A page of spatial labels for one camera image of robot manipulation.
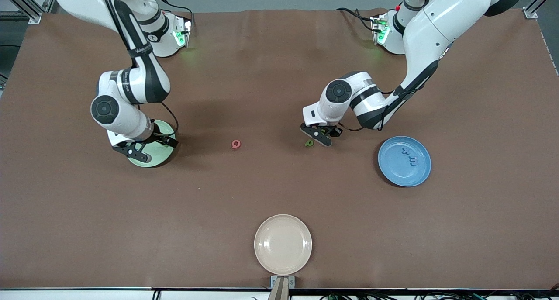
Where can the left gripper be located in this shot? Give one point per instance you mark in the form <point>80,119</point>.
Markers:
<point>334,131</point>

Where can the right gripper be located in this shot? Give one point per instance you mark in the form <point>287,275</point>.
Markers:
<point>160,138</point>

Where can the pink-red letter Q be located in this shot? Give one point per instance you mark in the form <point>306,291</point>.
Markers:
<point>236,144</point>

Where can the blue letter m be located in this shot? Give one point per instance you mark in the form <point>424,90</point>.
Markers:
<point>412,161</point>

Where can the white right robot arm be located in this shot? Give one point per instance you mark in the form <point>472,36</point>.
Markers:
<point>118,116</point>

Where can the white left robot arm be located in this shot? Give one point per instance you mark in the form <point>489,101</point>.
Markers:
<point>436,25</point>

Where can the light green plate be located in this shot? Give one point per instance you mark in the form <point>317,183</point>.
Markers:
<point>159,158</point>

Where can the brown table cover sheet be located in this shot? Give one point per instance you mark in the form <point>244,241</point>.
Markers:
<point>279,191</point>

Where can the blue plate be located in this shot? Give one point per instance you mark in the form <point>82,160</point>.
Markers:
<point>404,173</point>

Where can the beige plate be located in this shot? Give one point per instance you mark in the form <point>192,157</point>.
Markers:
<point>283,244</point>

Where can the camera stand bracket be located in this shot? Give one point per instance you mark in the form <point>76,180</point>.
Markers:
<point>282,291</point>

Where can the white table edge rail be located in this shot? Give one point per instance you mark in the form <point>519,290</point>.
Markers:
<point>87,294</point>

